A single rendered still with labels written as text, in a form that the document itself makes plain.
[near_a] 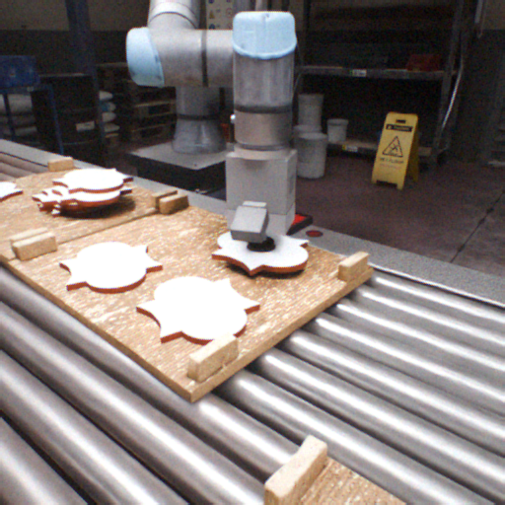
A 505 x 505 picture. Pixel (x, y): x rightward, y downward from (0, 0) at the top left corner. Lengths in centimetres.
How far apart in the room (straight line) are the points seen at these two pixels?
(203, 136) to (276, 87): 72
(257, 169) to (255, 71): 12
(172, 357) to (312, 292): 21
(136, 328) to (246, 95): 31
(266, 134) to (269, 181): 6
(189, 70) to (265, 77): 14
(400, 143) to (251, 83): 371
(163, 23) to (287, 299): 42
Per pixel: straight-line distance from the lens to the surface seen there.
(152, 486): 42
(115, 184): 90
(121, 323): 57
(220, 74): 69
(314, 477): 39
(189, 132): 129
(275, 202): 62
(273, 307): 58
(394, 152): 428
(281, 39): 59
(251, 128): 60
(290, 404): 47
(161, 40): 70
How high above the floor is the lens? 124
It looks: 25 degrees down
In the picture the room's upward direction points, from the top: straight up
